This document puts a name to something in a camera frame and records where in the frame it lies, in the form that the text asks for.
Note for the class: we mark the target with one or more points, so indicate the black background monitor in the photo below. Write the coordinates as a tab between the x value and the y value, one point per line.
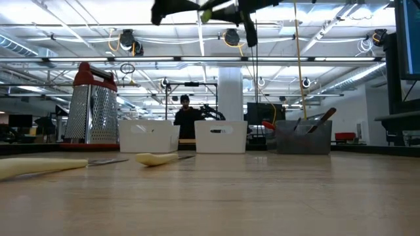
265	114

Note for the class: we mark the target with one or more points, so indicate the grey computer desk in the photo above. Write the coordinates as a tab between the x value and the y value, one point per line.
393	121

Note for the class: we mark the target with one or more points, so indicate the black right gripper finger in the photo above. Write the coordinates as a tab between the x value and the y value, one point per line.
226	3
233	16

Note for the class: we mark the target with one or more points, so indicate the grey translucent plastic bin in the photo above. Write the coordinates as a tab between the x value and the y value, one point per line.
303	142

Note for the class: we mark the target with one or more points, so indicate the dark brown wooden spoon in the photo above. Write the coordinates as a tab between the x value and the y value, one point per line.
323	118

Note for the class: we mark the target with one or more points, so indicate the white building column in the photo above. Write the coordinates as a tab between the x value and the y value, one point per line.
230	95

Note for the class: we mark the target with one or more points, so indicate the red background container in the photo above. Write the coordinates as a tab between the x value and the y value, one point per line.
345	136

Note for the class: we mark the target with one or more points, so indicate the black aluminium table frame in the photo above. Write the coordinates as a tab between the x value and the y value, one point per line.
377	150

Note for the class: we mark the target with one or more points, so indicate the red silicone spoon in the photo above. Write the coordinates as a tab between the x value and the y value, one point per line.
268	125

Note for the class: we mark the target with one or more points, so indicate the black background rig frame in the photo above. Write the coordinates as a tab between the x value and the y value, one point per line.
192	84

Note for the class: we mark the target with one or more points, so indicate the white plastic bin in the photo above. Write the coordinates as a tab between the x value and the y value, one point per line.
147	141
220	142

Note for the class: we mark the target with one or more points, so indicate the person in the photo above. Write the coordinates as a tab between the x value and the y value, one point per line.
187	118

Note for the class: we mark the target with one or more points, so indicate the black background robot arm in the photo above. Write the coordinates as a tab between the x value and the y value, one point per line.
213	113

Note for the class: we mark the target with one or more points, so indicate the small dark background monitor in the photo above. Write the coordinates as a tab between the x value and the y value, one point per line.
20	121

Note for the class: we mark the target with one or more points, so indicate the black computer monitor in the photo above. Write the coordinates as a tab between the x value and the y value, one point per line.
408	32

